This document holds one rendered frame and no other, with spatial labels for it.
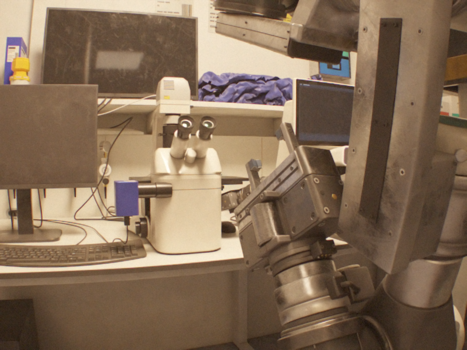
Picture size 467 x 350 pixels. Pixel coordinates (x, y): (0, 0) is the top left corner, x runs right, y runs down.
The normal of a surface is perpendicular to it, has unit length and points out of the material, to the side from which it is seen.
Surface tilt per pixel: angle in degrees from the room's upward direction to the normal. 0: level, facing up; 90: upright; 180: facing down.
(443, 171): 106
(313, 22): 138
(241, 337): 90
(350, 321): 56
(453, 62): 90
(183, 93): 90
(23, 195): 90
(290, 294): 75
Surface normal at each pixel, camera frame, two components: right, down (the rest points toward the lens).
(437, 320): 0.30, 0.24
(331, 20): 0.26, 0.77
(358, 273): 0.45, -0.52
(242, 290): 0.37, 0.04
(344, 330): 0.22, -0.51
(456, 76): -0.91, 0.02
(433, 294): -0.12, 0.33
